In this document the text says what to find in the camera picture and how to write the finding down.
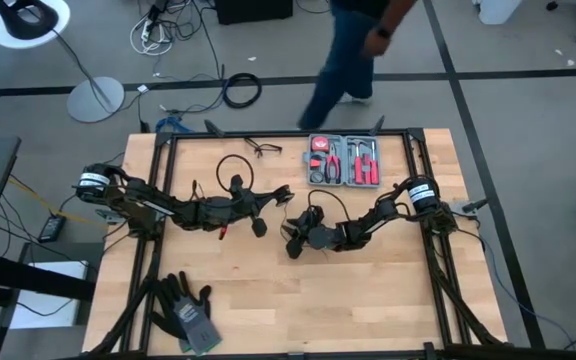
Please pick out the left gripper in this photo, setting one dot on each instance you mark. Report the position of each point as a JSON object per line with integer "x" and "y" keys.
{"x": 240, "y": 212}

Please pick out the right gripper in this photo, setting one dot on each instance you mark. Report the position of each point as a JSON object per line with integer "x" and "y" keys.
{"x": 320, "y": 236}

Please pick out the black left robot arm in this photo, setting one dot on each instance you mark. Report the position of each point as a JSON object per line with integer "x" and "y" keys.
{"x": 138, "y": 202}

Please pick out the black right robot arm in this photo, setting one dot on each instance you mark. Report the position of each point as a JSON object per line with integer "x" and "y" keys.
{"x": 378, "y": 220}

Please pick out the black safety glasses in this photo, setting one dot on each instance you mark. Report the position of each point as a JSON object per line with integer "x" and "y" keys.
{"x": 259, "y": 150}

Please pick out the black tape roll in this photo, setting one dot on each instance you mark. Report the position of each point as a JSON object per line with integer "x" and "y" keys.
{"x": 318, "y": 177}

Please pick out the red utility knife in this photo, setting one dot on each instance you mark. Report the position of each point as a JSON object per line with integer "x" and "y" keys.
{"x": 316, "y": 162}

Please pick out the red tape measure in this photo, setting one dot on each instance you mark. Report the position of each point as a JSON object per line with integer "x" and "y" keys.
{"x": 320, "y": 144}

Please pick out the grey plastic tool case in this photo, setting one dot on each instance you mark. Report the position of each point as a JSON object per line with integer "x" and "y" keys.
{"x": 343, "y": 145}

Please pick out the black grey work glove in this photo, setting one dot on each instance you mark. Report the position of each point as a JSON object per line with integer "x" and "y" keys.
{"x": 195, "y": 325}
{"x": 165, "y": 320}

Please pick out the person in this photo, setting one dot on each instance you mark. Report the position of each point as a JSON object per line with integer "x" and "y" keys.
{"x": 343, "y": 65}

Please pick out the black box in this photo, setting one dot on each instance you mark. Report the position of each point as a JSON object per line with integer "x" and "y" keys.
{"x": 253, "y": 11}

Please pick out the white power strip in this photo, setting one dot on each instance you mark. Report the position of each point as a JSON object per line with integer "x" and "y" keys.
{"x": 146, "y": 31}

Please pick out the black power adapter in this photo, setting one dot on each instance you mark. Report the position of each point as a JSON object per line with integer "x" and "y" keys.
{"x": 52, "y": 229}

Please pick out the white flat box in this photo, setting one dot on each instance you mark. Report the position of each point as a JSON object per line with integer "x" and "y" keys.
{"x": 48, "y": 312}

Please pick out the white plastic object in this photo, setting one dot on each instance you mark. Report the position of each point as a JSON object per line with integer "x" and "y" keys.
{"x": 498, "y": 10}

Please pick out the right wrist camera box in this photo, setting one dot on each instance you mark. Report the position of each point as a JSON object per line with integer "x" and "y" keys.
{"x": 314, "y": 213}

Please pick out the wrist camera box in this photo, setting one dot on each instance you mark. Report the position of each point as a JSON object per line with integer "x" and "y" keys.
{"x": 314, "y": 213}
{"x": 237, "y": 184}

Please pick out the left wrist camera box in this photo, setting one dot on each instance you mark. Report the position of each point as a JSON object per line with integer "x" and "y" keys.
{"x": 237, "y": 184}

